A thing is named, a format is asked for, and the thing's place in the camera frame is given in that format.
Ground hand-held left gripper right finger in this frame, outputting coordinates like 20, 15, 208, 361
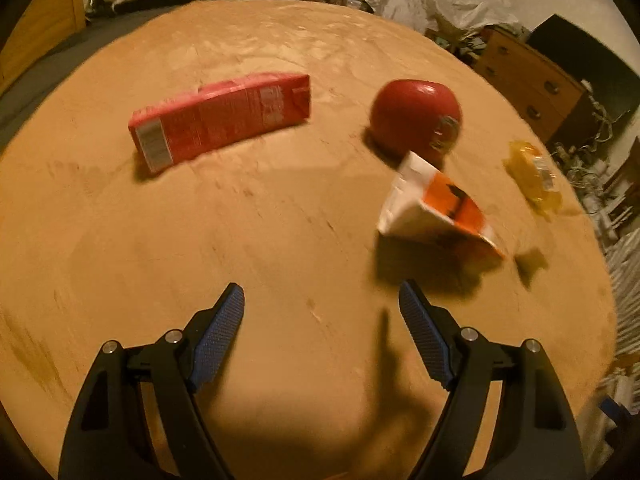
398, 280, 588, 480

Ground black television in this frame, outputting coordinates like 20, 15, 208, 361
527, 14, 633, 126

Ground yellow plastic packet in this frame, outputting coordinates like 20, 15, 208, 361
505, 140, 562, 216

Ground tangle of white cables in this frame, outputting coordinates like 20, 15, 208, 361
550, 95, 626, 231

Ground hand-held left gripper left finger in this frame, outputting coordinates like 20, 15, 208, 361
57, 282, 246, 480

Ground striped hanging shirt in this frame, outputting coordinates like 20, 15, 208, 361
602, 232, 640, 361

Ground orange and white box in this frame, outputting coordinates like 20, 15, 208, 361
377, 151, 506, 261

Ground red carton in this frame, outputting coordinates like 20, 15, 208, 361
127, 74, 312, 172

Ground dark grey bed sheet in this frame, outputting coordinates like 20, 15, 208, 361
0, 10, 146, 151

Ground wooden dresser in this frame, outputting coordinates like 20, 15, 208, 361
472, 27, 588, 143

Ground round red ball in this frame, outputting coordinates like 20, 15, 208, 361
369, 79, 463, 158

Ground wooden headboard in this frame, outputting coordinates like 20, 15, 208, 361
0, 0, 87, 93

